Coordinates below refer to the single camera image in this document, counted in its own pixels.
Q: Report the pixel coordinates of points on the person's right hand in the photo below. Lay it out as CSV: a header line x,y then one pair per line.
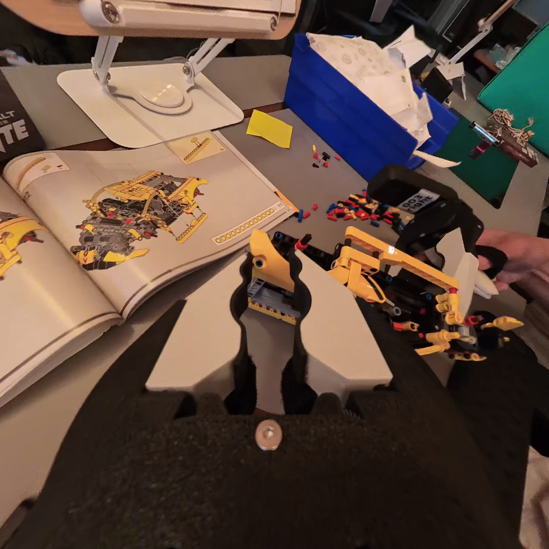
x,y
527,257

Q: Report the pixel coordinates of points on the silver cylindrical tool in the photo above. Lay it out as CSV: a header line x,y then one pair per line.
x,y
484,137

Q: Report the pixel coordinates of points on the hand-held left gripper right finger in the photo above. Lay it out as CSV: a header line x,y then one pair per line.
x,y
343,343

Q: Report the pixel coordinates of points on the yellow sticky note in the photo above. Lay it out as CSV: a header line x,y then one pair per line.
x,y
270,128

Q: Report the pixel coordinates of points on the large pile of brick pins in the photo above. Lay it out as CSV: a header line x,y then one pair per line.
x,y
364,210

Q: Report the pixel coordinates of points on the black perforated chair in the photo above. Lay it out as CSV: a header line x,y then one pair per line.
x,y
493,386

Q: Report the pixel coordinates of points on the white crumpled paper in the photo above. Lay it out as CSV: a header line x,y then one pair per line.
x,y
373,68

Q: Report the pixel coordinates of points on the yellow brick car model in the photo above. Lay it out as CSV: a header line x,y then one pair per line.
x,y
403,257

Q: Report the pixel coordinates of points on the small wooden skeleton model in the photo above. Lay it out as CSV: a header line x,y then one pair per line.
x,y
510,124

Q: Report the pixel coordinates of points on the grey desk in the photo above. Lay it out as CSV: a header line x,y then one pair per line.
x,y
266,180

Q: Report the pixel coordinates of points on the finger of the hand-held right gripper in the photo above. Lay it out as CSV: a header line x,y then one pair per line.
x,y
459,261

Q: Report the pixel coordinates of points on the open instruction booklet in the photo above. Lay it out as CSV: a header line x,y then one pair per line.
x,y
171,257

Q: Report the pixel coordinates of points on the small black device box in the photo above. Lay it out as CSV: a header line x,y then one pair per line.
x,y
437,85

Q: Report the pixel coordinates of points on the small group of brick pins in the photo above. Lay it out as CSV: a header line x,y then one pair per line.
x,y
324,158

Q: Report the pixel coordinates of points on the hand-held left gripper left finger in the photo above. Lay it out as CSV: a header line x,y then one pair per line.
x,y
193,343

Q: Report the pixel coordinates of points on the blue plastic bin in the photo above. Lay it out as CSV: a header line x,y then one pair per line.
x,y
334,116

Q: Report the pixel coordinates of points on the green box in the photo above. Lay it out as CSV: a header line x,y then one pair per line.
x,y
519,77

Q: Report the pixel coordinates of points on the dark toy set box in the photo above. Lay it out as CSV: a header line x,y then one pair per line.
x,y
17,124

